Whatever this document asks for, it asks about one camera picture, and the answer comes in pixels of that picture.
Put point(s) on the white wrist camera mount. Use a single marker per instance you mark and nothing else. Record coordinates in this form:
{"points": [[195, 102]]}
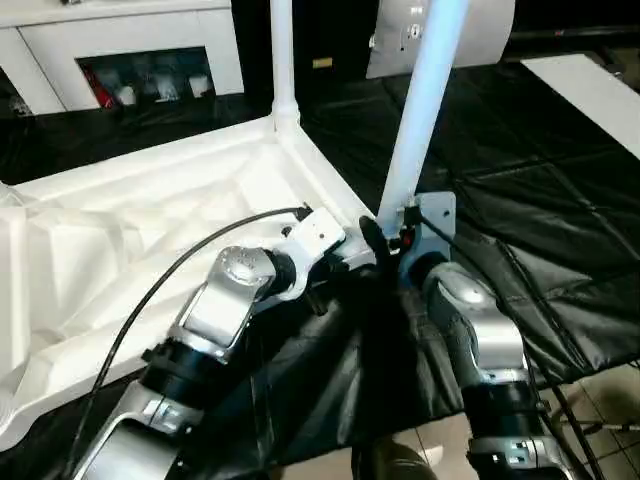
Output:
{"points": [[315, 235], [435, 215]]}

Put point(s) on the black metal stand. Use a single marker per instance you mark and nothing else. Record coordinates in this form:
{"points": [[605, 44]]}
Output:
{"points": [[600, 425]]}

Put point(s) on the black furniture with yellow label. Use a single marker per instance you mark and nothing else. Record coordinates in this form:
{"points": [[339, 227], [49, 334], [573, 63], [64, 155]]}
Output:
{"points": [[330, 35]]}

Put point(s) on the white plastic table top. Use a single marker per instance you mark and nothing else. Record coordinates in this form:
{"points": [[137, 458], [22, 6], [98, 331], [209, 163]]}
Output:
{"points": [[100, 225]]}

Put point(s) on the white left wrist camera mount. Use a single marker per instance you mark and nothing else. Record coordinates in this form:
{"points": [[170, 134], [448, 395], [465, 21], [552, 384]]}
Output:
{"points": [[315, 235]]}

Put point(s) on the white flat board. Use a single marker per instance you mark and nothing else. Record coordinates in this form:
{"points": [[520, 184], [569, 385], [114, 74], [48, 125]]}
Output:
{"points": [[590, 95]]}

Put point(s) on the dark right robot foot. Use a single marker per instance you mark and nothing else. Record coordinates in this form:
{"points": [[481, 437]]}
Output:
{"points": [[395, 462]]}

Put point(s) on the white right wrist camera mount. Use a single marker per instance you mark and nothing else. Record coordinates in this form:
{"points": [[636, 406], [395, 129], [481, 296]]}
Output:
{"points": [[435, 215]]}

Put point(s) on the small white cup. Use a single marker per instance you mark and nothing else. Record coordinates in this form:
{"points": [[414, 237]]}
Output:
{"points": [[125, 94], [198, 85], [162, 90]]}

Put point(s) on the white plastic table leg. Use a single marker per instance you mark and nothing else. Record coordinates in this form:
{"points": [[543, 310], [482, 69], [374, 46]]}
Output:
{"points": [[284, 65], [425, 100]]}

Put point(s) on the black work mat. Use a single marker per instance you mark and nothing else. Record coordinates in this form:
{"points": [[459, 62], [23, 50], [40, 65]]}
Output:
{"points": [[525, 175]]}

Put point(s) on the white glass-door cabinet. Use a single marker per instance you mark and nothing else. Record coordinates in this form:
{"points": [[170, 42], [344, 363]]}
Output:
{"points": [[125, 30]]}

